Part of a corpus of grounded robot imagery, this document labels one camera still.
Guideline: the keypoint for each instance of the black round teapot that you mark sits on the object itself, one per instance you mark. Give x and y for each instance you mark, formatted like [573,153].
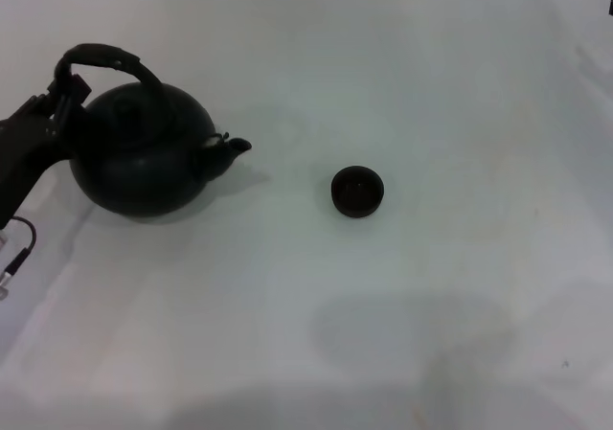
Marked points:
[143,181]

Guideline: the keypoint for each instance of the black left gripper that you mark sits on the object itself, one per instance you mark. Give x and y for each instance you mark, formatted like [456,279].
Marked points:
[24,152]

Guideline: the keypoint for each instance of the small dark brown teacup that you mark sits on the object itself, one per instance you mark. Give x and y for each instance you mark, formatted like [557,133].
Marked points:
[356,193]

